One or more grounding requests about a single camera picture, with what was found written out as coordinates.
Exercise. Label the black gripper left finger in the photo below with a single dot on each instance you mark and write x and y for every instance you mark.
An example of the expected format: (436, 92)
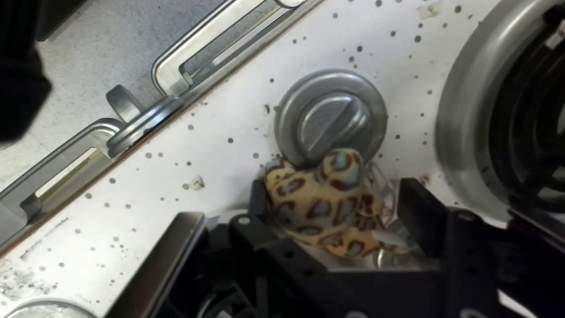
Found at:
(261, 203)

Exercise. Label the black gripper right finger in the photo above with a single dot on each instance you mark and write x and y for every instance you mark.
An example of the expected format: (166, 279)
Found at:
(426, 213)

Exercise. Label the brown spotted toy object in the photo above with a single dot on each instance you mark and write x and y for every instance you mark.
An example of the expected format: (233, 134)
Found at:
(320, 203)

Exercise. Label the silver stove knob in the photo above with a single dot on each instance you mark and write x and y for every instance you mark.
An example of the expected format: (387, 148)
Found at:
(329, 116)

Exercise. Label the wooden toy kitchen unit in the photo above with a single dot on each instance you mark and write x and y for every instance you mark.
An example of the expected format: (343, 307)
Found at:
(205, 194)

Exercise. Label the black coil toy burner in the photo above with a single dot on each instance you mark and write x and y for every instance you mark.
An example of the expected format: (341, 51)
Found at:
(470, 116)

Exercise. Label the silver front bracket hardware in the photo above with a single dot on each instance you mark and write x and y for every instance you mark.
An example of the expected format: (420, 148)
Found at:
(147, 116)

